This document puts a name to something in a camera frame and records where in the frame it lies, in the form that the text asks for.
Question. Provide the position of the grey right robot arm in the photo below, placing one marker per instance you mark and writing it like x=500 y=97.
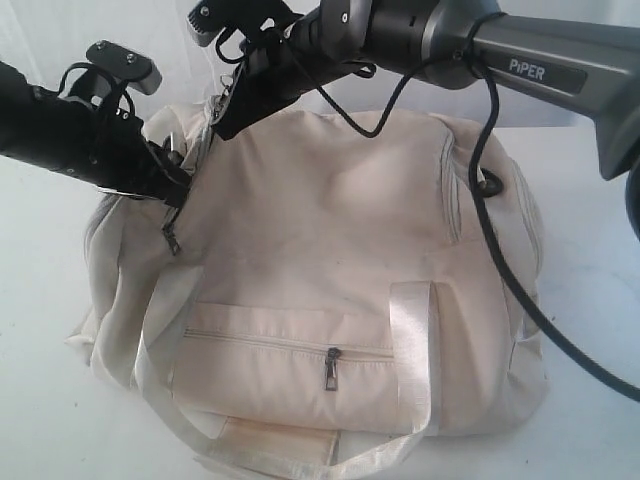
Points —
x=589 y=69

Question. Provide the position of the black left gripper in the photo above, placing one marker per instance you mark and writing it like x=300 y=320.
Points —
x=103 y=146

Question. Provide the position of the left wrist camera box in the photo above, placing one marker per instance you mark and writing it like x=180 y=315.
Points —
x=127 y=65

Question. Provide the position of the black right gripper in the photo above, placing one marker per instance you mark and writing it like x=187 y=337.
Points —
x=319 y=48

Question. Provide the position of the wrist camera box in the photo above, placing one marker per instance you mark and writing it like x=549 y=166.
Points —
x=127 y=65
x=208 y=19

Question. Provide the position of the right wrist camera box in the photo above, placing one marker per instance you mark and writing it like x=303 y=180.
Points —
x=208 y=19

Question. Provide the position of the cream fabric duffel bag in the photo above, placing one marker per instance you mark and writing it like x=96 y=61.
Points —
x=320 y=304

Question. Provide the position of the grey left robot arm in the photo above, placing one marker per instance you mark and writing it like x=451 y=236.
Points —
x=17 y=111

